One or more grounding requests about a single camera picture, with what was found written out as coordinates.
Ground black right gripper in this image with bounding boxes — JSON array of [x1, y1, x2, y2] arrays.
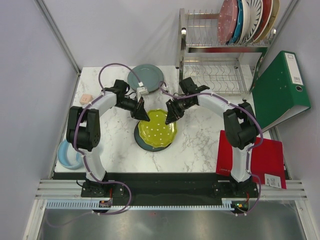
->
[[165, 96, 194, 125]]

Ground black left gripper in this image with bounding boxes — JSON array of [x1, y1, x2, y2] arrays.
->
[[114, 96, 150, 122]]

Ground green polka dot plate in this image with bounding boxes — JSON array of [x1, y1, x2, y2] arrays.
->
[[137, 109, 178, 148]]

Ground dark plate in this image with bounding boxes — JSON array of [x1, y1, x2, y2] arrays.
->
[[134, 121, 178, 152]]

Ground blue polka dot plate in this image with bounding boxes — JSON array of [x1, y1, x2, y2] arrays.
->
[[228, 0, 244, 45]]

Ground brown-rimmed petal pattern plate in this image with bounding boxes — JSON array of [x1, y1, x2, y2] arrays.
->
[[236, 0, 250, 45]]

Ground white plate with blue stripes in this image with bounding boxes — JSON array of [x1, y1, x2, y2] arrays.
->
[[242, 0, 264, 44]]

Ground red plate with teal flower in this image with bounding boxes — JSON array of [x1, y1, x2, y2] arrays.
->
[[252, 0, 274, 43]]

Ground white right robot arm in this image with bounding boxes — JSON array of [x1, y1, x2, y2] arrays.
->
[[165, 90, 264, 197]]

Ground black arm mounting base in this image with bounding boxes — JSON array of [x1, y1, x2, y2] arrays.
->
[[79, 172, 261, 207]]

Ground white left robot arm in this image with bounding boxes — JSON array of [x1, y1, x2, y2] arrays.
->
[[66, 80, 150, 197]]

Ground steel two-tier dish rack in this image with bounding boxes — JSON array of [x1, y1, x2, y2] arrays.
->
[[176, 8, 276, 100]]

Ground grey-blue ceramic plate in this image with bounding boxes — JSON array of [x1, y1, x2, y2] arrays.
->
[[127, 64, 164, 93]]

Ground pink cube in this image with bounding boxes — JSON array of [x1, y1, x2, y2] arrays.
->
[[79, 93, 93, 105]]

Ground light blue headphones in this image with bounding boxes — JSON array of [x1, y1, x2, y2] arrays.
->
[[57, 139, 103, 171]]

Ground red folder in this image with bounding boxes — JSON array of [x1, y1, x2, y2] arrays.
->
[[216, 130, 287, 189]]

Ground green lever arch binder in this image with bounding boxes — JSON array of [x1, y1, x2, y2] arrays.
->
[[252, 50, 311, 132]]

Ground cream plate with bird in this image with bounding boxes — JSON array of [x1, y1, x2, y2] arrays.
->
[[256, 0, 280, 43]]

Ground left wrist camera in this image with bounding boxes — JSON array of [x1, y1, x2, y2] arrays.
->
[[113, 79, 131, 95]]

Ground white slotted cable duct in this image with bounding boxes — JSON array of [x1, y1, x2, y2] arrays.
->
[[45, 198, 239, 211]]

